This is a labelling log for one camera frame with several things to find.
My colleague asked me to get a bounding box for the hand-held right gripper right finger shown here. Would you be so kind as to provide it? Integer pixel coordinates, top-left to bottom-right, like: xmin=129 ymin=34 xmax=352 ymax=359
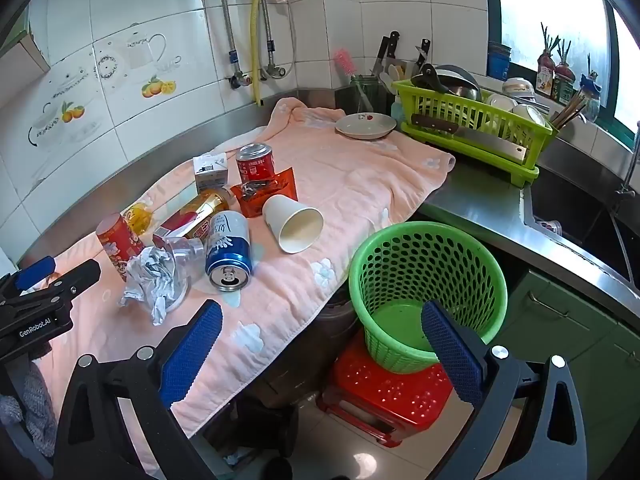
xmin=421 ymin=300 xmax=588 ymax=480

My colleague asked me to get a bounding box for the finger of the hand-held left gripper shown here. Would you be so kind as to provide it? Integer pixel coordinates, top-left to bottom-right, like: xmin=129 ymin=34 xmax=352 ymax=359
xmin=30 ymin=259 xmax=102 ymax=311
xmin=0 ymin=256 xmax=57 ymax=297

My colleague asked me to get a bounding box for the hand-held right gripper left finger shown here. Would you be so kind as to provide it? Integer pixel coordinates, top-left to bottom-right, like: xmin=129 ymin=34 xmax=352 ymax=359
xmin=52 ymin=299 xmax=236 ymax=480

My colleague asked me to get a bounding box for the tall red can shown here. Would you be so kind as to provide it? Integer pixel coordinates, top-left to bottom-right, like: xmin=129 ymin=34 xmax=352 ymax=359
xmin=95 ymin=212 xmax=146 ymax=282

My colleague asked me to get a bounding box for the grey paper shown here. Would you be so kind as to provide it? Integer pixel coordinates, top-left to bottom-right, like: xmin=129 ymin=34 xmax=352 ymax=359
xmin=119 ymin=247 xmax=176 ymax=326

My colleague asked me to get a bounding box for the green plastic waste basket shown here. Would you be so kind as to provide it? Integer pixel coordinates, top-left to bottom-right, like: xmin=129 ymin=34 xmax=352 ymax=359
xmin=348 ymin=221 xmax=508 ymax=375

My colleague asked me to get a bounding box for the clear plastic cup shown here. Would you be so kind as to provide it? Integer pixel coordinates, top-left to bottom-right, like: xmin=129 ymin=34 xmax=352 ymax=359
xmin=160 ymin=236 xmax=207 ymax=311

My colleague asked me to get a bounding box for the blue and white can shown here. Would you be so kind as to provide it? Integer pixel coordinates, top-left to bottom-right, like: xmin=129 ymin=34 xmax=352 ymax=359
xmin=205 ymin=210 xmax=255 ymax=293

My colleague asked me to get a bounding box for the gold and red can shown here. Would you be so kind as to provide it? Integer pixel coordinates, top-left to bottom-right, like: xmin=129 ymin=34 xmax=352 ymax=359
xmin=167 ymin=189 xmax=238 ymax=241

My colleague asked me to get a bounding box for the white paper cup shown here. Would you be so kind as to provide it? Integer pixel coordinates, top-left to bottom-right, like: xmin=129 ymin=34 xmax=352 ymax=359
xmin=262 ymin=194 xmax=325 ymax=255

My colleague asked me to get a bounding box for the person's left hand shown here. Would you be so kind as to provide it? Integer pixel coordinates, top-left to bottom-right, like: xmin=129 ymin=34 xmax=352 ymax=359
xmin=0 ymin=357 xmax=58 ymax=458

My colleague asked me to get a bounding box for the red plastic stool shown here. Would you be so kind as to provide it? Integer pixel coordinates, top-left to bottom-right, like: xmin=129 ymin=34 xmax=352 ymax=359
xmin=316 ymin=332 xmax=473 ymax=448

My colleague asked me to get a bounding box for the yellow snack wrapper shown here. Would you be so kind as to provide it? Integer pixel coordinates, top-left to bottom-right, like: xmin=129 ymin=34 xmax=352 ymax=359
xmin=122 ymin=199 xmax=156 ymax=236

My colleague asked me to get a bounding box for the flat cigarette box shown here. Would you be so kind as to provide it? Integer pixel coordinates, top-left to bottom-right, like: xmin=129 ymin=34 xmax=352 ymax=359
xmin=152 ymin=211 xmax=198 ymax=246

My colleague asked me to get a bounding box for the dark brown bucket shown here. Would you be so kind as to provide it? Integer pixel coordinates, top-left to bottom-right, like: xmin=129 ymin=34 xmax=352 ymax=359
xmin=240 ymin=295 xmax=371 ymax=411

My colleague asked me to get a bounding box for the green kitchen cabinet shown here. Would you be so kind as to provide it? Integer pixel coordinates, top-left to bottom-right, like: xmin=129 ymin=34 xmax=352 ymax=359
xmin=480 ymin=255 xmax=640 ymax=480

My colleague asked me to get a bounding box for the white milk carton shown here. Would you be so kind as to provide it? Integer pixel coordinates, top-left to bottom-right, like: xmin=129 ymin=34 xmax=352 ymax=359
xmin=192 ymin=152 xmax=230 ymax=195

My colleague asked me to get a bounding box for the orange snack wrapper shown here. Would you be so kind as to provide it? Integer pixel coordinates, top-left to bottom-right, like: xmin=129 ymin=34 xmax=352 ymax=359
xmin=230 ymin=169 xmax=299 ymax=218

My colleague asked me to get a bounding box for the steel sink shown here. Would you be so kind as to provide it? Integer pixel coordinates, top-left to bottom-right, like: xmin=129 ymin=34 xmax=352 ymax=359
xmin=530 ymin=157 xmax=640 ymax=283

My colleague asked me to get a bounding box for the pink flowered towel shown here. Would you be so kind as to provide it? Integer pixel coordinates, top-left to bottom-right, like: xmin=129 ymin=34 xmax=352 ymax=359
xmin=47 ymin=97 xmax=457 ymax=438

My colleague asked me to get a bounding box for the short red drink can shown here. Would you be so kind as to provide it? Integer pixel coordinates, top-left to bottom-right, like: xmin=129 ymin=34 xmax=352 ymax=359
xmin=235 ymin=143 xmax=277 ymax=186

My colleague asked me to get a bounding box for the white ceramic plate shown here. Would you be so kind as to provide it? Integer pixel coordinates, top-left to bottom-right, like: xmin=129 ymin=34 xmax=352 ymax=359
xmin=335 ymin=112 xmax=397 ymax=141

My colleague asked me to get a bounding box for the green plastic dish rack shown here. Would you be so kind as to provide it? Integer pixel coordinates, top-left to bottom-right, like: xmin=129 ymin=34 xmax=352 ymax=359
xmin=391 ymin=79 xmax=558 ymax=187

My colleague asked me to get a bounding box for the white ceramic bowl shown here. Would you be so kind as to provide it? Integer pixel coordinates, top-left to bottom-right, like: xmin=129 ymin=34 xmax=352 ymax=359
xmin=482 ymin=92 xmax=518 ymax=113
xmin=510 ymin=104 xmax=548 ymax=128

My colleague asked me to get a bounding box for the steel faucet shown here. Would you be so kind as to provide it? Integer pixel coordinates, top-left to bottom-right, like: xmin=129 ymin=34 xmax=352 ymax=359
xmin=617 ymin=120 xmax=640 ymax=196

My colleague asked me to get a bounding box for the steel pot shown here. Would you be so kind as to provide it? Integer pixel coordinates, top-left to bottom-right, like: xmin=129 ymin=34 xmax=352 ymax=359
xmin=435 ymin=64 xmax=483 ymax=102

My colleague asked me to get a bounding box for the bundle of chopsticks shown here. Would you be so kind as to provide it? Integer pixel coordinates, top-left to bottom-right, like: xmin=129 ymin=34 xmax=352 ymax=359
xmin=550 ymin=90 xmax=588 ymax=131

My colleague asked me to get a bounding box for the flexible metal water pipe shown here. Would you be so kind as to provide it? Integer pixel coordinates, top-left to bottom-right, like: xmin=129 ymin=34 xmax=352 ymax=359
xmin=260 ymin=0 xmax=297 ymax=81
xmin=205 ymin=0 xmax=251 ymax=90

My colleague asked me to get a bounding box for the glass utensil jar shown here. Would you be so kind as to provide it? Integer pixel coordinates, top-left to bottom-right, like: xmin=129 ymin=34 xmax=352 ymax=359
xmin=350 ymin=74 xmax=391 ymax=113

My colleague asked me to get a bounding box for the patterned ceramic bowl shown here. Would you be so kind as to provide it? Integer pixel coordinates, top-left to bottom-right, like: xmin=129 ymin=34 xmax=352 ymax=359
xmin=502 ymin=77 xmax=536 ymax=98

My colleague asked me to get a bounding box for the black ladle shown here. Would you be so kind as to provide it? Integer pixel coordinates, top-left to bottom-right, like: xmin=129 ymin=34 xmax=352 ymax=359
xmin=411 ymin=63 xmax=451 ymax=93

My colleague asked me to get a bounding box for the red label plant bottle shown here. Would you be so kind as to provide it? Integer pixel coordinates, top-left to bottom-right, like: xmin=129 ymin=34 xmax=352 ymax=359
xmin=552 ymin=40 xmax=577 ymax=106
xmin=537 ymin=22 xmax=558 ymax=98

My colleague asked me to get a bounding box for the blue capped jar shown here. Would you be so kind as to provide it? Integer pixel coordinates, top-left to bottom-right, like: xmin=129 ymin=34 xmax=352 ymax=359
xmin=580 ymin=55 xmax=601 ymax=122

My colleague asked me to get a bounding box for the blue tin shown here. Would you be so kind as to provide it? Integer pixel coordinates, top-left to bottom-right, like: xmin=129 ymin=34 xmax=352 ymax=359
xmin=487 ymin=41 xmax=512 ymax=80

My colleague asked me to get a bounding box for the window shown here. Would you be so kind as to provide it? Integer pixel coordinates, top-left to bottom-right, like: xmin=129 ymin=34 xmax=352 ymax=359
xmin=482 ymin=0 xmax=640 ymax=133

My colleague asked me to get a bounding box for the cleaver with wooden handle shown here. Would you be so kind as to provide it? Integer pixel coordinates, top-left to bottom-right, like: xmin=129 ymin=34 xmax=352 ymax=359
xmin=411 ymin=113 xmax=530 ymax=165

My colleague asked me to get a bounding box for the yellow gas hose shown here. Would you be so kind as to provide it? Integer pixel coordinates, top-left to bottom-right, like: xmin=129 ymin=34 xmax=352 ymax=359
xmin=251 ymin=0 xmax=266 ymax=107

